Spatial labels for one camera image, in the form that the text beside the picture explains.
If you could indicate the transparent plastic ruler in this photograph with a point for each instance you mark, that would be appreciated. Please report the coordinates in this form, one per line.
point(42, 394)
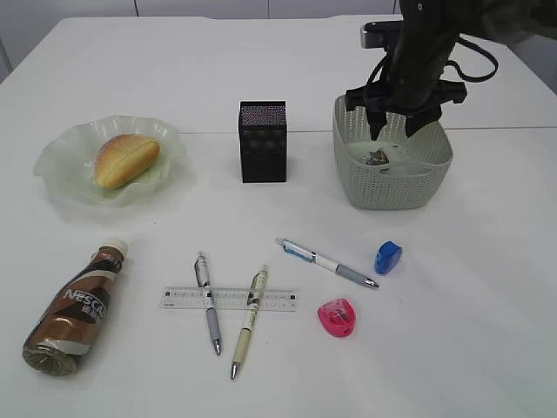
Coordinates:
point(229, 298)

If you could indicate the white pen with grey grip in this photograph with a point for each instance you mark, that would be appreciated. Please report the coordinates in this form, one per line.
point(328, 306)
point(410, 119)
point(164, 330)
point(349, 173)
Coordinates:
point(310, 256)

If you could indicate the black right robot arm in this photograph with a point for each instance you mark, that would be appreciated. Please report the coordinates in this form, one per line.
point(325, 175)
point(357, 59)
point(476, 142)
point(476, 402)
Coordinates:
point(503, 22)

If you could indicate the grey grip patterned pen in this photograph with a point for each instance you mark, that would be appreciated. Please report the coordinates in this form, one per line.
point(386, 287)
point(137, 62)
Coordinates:
point(203, 278)

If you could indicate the sugared bread roll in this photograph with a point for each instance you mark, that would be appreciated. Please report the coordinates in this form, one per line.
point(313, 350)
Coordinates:
point(123, 158)

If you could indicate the beige grip patterned pen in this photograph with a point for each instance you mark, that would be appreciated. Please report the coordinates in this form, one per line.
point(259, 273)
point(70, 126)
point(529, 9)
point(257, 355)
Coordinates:
point(255, 295)

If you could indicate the light green plastic basket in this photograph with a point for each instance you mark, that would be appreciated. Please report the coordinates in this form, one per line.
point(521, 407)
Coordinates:
point(416, 168)

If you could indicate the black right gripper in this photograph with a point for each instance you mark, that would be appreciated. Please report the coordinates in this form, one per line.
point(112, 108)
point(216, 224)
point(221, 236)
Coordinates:
point(409, 84)

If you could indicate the brown Nescafe coffee bottle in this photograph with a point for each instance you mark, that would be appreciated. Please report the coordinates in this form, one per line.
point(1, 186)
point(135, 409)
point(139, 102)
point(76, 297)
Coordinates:
point(69, 326)

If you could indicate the small paper ball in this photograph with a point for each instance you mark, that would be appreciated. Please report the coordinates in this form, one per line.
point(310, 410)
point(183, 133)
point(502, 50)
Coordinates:
point(378, 157)

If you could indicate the blue pencil sharpener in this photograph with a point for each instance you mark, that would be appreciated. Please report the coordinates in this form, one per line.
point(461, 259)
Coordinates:
point(387, 257)

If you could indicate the pale green wavy plate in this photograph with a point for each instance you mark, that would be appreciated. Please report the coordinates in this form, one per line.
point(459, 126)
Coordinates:
point(66, 164)

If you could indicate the black mesh pen holder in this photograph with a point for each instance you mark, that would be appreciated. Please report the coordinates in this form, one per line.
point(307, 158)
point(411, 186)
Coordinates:
point(262, 131)

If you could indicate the pink pencil sharpener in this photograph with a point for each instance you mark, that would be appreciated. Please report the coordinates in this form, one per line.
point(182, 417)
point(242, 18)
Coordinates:
point(337, 317)

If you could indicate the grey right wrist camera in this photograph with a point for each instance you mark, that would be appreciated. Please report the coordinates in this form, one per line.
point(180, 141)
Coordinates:
point(381, 34)

